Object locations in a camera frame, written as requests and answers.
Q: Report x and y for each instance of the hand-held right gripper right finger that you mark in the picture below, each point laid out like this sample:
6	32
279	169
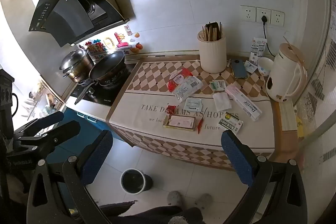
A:
235	155

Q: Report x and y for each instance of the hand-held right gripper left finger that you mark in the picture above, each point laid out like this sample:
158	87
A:
97	153

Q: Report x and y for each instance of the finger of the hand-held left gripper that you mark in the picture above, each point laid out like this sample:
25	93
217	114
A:
50	118
64	129

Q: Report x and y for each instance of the silver packet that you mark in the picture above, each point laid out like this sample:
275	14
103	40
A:
193	104

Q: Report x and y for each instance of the red white sugar bag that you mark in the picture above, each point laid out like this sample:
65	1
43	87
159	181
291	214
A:
183	85

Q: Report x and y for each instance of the blue base cabinet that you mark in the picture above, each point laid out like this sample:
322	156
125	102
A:
89	123

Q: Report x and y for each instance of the green yellow medicine box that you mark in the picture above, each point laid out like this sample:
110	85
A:
230	123

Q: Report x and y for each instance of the slim red sachet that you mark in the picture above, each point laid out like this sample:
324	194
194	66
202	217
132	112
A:
200	123

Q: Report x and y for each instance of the black gas stove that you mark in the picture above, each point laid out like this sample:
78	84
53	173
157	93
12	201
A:
105	96

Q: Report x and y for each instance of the grey fluffy slipper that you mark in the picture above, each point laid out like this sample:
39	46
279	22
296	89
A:
203	199
175	197

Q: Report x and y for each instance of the pink white long box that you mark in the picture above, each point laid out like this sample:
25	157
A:
244	102

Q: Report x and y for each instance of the white folded tissue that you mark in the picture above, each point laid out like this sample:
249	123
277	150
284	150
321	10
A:
220	100

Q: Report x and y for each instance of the checked tablecloth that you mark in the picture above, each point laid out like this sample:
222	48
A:
147	119

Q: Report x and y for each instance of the steel pot with lid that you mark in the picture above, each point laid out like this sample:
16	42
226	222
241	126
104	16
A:
76	62

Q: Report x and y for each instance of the beige cardboard box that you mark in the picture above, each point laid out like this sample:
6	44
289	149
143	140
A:
288	117

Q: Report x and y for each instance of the green white sachet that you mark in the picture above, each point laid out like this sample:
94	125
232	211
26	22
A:
218	86

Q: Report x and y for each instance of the yellow packet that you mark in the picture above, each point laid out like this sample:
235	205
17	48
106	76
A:
300	125

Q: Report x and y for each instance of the black frying pan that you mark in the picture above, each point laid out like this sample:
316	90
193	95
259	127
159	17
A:
107	65

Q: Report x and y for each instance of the small red sachet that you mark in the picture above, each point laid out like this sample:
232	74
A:
170	109

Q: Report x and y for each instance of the dark blue phone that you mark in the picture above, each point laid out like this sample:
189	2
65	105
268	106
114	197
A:
239	69

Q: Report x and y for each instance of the person's dark clothing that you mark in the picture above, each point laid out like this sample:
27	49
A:
157	216

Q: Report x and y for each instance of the small white card box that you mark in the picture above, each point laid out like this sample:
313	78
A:
250	67

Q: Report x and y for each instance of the white patterned bowl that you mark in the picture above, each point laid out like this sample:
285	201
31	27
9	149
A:
265	66

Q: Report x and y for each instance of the cream electric kettle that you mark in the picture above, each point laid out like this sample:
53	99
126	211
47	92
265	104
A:
283	74

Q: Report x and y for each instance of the cream ribbed chopstick holder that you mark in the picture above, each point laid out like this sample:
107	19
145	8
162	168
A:
212	56

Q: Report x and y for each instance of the black range hood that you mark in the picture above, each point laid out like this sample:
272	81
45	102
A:
65	16

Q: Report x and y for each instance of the white box with blue print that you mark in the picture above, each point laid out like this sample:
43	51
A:
257	48

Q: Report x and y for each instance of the bundle of chopsticks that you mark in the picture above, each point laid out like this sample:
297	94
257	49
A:
212	31

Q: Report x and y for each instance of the colourful wall stickers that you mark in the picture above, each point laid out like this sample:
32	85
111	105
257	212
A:
113	43

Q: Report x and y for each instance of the white wall socket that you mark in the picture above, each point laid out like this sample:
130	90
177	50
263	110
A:
263	14
248	13
277	18

